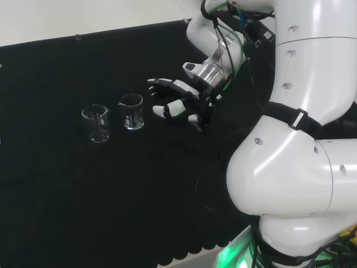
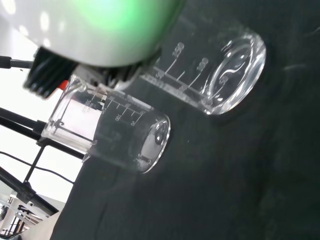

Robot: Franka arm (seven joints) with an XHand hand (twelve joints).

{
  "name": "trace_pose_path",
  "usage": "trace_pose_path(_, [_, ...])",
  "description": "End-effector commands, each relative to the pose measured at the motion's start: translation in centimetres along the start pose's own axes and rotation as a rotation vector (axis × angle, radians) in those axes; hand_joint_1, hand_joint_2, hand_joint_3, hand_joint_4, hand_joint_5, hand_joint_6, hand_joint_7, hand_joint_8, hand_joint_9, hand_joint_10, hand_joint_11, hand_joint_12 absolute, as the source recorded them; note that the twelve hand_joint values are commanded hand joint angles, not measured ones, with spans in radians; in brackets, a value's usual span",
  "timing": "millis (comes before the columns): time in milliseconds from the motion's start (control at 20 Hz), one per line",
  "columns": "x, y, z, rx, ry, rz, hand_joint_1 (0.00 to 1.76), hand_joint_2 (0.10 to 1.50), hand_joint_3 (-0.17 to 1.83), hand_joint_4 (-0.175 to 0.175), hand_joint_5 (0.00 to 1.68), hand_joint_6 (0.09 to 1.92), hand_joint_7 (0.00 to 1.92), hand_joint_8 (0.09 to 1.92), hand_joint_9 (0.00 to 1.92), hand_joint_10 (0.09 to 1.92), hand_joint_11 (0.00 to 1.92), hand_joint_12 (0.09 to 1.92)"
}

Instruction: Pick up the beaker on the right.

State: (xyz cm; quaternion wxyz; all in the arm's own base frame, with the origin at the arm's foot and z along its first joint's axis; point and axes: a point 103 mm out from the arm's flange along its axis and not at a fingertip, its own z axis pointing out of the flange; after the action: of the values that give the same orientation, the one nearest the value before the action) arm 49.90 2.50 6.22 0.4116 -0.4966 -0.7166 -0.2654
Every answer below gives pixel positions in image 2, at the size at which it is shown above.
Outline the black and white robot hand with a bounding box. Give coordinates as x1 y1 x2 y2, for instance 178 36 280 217
0 0 188 100

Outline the black tripod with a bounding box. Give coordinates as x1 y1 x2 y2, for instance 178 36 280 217
0 106 87 226

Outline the black bench cloth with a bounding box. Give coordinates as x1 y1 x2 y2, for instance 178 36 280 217
51 0 320 240

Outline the thin black cable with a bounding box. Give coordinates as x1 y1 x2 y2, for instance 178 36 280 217
0 151 76 186

